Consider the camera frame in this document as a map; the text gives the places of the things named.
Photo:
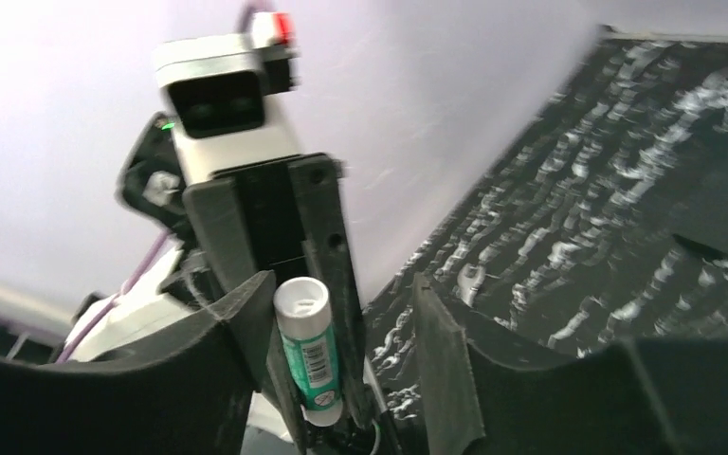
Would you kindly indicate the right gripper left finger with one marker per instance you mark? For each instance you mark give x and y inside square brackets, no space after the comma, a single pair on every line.
[184,389]

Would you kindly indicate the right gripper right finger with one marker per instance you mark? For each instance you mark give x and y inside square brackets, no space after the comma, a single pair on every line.
[487,390]

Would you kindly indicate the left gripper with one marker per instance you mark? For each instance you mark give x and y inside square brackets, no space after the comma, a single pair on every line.
[269,222]

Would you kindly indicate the green white glue stick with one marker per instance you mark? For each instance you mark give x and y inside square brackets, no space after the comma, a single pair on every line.
[305,320]

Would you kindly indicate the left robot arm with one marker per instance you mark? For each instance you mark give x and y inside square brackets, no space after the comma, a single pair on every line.
[174,275]

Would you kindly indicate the silver wrench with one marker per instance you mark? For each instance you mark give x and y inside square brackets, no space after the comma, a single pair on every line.
[469,281]

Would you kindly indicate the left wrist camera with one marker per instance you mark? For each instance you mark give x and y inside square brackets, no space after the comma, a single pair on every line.
[223,92]

